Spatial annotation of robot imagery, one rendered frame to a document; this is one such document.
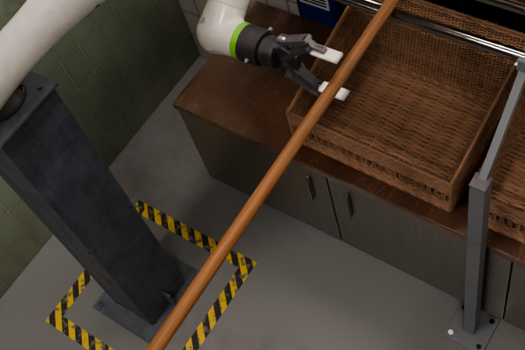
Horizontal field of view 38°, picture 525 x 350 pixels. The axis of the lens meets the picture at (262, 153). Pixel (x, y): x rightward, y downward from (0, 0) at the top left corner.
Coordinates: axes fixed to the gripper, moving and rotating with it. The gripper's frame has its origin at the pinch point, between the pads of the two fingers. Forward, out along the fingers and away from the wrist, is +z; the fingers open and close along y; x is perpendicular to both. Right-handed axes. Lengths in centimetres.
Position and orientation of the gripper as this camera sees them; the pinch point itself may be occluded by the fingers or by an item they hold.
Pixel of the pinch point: (339, 76)
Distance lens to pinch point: 177.6
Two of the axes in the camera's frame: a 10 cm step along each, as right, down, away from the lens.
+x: -5.3, 7.6, -3.8
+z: 8.2, 3.6, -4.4
